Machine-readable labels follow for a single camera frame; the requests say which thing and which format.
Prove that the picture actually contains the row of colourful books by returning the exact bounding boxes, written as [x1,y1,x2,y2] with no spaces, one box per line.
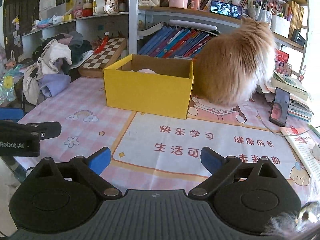
[139,26,217,59]

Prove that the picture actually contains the smartphone playing video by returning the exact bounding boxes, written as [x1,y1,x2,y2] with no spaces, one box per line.
[211,0,242,18]

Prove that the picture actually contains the lilac sweatshirt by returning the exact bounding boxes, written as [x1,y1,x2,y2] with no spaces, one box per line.
[40,74,72,98]

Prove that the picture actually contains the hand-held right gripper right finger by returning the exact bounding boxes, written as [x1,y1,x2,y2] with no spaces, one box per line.
[188,146,293,200]

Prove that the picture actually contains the wooden chessboard box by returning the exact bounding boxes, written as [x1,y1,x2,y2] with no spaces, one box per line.
[79,37,127,78]

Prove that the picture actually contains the thin grey cable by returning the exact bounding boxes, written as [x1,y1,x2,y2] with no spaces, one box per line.
[260,120,284,137]

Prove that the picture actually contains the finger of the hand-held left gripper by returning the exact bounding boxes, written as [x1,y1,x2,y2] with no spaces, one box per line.
[0,108,24,123]
[0,121,62,140]

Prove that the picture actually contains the colourful plastic bag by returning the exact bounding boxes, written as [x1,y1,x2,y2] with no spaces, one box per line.
[0,65,18,103]

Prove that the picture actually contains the pink checked printed table mat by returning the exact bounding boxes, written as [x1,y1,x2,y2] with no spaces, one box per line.
[15,76,320,205]

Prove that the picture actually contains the red round figurine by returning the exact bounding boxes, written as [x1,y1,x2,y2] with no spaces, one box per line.
[82,0,93,18]

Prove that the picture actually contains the red and white booklet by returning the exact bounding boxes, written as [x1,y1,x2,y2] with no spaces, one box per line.
[280,126,320,175]

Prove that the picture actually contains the pile of clothes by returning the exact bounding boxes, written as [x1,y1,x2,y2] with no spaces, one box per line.
[22,39,73,105]

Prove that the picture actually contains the stack of books and papers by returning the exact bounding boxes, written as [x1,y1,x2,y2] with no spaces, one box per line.
[257,70,314,123]

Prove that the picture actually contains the white bookshelf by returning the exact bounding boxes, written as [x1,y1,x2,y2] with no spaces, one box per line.
[21,0,308,55]

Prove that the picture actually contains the yellow cardboard box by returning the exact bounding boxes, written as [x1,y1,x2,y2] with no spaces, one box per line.
[103,54,195,120]

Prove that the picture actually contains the white pen holder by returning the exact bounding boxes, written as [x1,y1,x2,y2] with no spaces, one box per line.
[271,14,290,39]

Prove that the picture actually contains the orange fluffy cat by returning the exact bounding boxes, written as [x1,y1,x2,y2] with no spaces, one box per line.
[194,16,277,107]

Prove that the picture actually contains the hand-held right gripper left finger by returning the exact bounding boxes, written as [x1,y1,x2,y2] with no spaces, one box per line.
[24,147,123,200]

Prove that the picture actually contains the dark clothes pile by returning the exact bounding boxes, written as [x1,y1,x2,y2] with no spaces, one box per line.
[32,31,94,69]

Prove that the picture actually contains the black smartphone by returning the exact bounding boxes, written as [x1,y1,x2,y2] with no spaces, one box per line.
[269,87,291,127]

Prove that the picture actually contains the row of yellow books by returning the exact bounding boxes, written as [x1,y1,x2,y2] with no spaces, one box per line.
[289,1,305,39]

